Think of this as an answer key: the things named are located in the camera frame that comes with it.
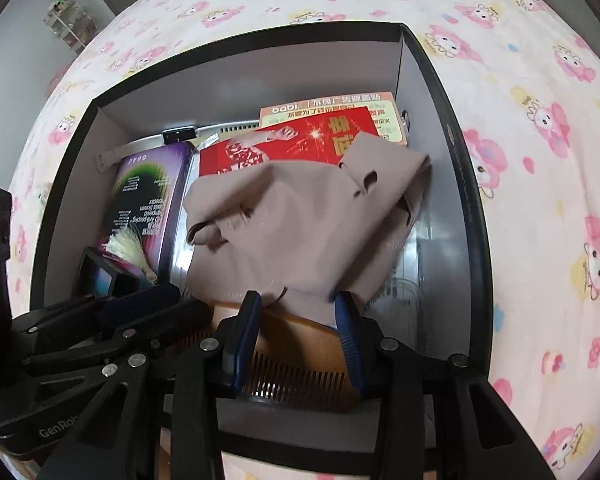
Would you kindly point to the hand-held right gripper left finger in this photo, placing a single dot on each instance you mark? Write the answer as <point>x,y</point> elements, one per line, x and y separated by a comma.
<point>242,340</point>

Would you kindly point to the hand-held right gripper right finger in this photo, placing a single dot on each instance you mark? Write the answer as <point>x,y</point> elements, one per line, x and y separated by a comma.
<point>350,340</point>

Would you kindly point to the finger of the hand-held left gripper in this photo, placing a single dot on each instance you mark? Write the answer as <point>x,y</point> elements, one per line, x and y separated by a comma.
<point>140,302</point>
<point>180,320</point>

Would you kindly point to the wooden comb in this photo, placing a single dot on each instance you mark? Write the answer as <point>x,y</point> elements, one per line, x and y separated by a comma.
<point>300,350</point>

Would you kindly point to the white fluffy tassel charm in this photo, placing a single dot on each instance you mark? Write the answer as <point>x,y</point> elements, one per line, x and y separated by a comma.
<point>125,252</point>

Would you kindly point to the beige cloth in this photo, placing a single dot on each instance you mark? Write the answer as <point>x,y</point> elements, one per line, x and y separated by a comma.
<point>290,220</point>

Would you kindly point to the white smartwatch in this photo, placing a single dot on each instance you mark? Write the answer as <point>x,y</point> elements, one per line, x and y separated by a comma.
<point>179,134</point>

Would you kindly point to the black cardboard box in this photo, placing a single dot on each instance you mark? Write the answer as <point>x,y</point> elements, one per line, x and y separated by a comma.
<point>230,95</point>

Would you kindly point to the clear cartoon phone case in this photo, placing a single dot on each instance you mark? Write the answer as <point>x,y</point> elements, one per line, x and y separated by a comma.
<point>407,280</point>

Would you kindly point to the purple screen protector box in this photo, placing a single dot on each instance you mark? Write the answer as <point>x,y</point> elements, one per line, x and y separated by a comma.
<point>145,195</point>

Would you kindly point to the red printed card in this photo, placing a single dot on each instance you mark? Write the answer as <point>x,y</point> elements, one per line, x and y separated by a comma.
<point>310,135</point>

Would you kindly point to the white shelf rack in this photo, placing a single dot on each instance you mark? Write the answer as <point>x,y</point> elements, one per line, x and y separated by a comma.
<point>72,25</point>

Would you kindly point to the orange sticker sheet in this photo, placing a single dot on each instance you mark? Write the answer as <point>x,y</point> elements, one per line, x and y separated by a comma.
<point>330,105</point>

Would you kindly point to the pink printed blanket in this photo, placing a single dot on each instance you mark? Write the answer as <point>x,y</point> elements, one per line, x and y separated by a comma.
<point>530,160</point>

